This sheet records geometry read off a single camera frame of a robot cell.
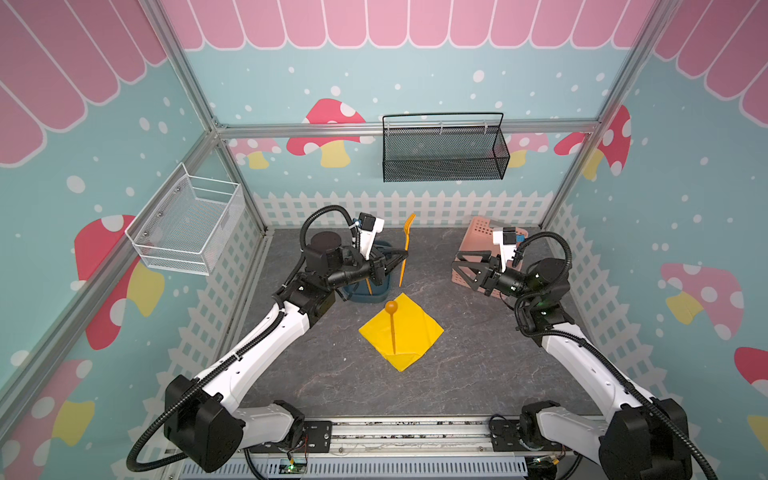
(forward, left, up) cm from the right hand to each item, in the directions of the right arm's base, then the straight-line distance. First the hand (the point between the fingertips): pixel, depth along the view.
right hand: (455, 262), depth 68 cm
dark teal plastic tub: (+10, +26, -29) cm, 40 cm away
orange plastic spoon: (+6, +15, -32) cm, 36 cm away
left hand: (+1, +11, 0) cm, 11 cm away
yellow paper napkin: (-2, +8, -33) cm, 34 cm away
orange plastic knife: (+16, +23, -32) cm, 42 cm away
